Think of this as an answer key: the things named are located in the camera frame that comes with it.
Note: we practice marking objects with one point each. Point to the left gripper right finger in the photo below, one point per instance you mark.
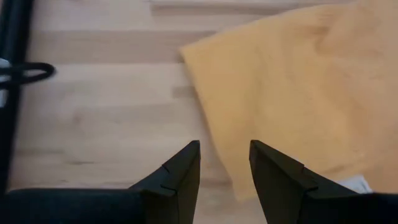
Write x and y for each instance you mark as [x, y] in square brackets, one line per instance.
[311, 207]

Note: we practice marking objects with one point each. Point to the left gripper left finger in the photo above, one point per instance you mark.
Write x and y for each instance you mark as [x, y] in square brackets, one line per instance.
[93, 207]

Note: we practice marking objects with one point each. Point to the yellow towel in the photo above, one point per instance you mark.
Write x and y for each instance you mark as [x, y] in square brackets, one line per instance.
[295, 93]

